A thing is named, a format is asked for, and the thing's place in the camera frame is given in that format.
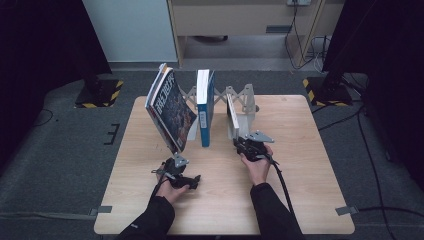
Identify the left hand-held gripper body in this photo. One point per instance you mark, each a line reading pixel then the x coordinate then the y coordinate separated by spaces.
pixel 175 175

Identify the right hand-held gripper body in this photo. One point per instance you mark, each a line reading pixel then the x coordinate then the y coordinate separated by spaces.
pixel 255 150

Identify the thin white picture book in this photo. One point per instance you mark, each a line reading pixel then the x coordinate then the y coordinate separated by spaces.
pixel 233 116

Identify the expandable grey metal book rack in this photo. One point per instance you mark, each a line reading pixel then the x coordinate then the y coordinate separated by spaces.
pixel 248 100

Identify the thick blue book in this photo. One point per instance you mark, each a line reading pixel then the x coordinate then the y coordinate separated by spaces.
pixel 205 113

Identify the dark cover magazine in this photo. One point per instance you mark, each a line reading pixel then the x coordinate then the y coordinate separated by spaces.
pixel 173 113

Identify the portrait cover magazine red label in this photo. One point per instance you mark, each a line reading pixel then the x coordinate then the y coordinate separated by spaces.
pixel 156 78

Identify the person's left hand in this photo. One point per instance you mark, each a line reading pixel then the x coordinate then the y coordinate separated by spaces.
pixel 168 193

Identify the person's right hand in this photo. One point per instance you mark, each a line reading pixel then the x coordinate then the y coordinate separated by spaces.
pixel 260 171

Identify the black floor tape mark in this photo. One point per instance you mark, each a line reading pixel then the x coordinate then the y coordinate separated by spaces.
pixel 115 133

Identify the grey tape piece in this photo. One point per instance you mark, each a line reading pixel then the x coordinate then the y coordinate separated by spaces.
pixel 101 210
pixel 346 210

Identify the stand with hazard striped base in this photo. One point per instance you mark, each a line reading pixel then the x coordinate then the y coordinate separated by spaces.
pixel 100 93
pixel 328 91

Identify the light wooden desk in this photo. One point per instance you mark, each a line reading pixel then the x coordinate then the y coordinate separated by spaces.
pixel 233 16

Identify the white panel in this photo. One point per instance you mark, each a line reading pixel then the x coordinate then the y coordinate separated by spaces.
pixel 133 30

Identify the dark curtain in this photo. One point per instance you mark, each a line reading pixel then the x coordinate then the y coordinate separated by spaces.
pixel 393 66

